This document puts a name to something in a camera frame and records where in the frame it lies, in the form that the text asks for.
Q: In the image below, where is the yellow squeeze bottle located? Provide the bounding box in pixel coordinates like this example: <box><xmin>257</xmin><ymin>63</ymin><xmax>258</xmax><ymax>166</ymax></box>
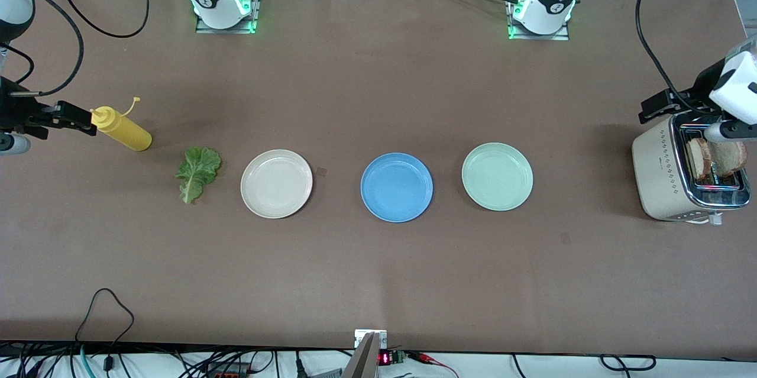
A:
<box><xmin>90</xmin><ymin>97</ymin><xmax>153</xmax><ymax>152</ymax></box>

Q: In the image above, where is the brown bread slice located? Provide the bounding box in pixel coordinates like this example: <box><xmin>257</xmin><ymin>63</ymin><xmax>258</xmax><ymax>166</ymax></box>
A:
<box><xmin>685</xmin><ymin>138</ymin><xmax>713</xmax><ymax>182</ymax></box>
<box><xmin>709</xmin><ymin>140</ymin><xmax>748</xmax><ymax>177</ymax></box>

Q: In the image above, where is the green lettuce leaf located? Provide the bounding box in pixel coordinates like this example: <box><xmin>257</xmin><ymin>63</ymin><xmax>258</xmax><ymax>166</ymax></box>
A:
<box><xmin>175</xmin><ymin>147</ymin><xmax>223</xmax><ymax>205</ymax></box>

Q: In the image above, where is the light green round plate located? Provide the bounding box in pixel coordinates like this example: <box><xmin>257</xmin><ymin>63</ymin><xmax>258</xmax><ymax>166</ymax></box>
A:
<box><xmin>461</xmin><ymin>142</ymin><xmax>534</xmax><ymax>212</ymax></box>

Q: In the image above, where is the beige round plate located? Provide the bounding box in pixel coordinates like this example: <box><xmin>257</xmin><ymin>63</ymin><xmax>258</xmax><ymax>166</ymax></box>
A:
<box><xmin>240</xmin><ymin>149</ymin><xmax>313</xmax><ymax>219</ymax></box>

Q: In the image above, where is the blue round plate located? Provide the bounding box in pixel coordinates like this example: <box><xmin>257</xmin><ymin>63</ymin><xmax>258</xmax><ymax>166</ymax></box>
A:
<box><xmin>360</xmin><ymin>153</ymin><xmax>434</xmax><ymax>224</ymax></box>

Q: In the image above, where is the beige chrome toaster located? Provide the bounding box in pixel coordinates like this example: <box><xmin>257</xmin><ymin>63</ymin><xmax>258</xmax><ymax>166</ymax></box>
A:
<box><xmin>631</xmin><ymin>111</ymin><xmax>752</xmax><ymax>226</ymax></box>

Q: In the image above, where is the red clip lead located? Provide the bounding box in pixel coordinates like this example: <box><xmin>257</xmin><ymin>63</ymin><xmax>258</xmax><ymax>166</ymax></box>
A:
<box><xmin>408</xmin><ymin>351</ymin><xmax>459</xmax><ymax>378</ymax></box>

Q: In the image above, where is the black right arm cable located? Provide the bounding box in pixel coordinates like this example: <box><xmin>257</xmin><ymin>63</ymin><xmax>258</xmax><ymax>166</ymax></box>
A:
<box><xmin>0</xmin><ymin>0</ymin><xmax>150</xmax><ymax>98</ymax></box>

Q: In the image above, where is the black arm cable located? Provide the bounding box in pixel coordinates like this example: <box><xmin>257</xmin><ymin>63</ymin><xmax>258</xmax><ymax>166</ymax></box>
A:
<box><xmin>635</xmin><ymin>0</ymin><xmax>719</xmax><ymax>116</ymax></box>
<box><xmin>0</xmin><ymin>0</ymin><xmax>150</xmax><ymax>98</ymax></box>

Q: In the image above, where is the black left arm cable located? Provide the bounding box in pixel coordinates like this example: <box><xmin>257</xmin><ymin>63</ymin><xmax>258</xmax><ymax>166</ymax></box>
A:
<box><xmin>635</xmin><ymin>0</ymin><xmax>719</xmax><ymax>116</ymax></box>

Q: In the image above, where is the thin black looped cable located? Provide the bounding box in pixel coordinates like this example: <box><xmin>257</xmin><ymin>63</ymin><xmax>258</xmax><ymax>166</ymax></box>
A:
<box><xmin>74</xmin><ymin>287</ymin><xmax>135</xmax><ymax>361</ymax></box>

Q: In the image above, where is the teal cable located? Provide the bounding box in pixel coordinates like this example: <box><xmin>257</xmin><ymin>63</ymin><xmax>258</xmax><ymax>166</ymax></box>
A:
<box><xmin>79</xmin><ymin>344</ymin><xmax>96</xmax><ymax>378</ymax></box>

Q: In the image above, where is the black coiled cable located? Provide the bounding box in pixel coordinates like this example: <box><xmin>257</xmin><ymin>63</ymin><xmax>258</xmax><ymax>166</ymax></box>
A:
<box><xmin>600</xmin><ymin>354</ymin><xmax>658</xmax><ymax>372</ymax></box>

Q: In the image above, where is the small white mount box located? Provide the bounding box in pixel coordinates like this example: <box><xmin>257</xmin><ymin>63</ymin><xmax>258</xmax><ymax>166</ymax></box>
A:
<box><xmin>354</xmin><ymin>329</ymin><xmax>388</xmax><ymax>349</ymax></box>

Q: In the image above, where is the grey metal bracket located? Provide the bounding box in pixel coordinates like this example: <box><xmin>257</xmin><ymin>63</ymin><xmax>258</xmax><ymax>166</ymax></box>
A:
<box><xmin>342</xmin><ymin>332</ymin><xmax>380</xmax><ymax>378</ymax></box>

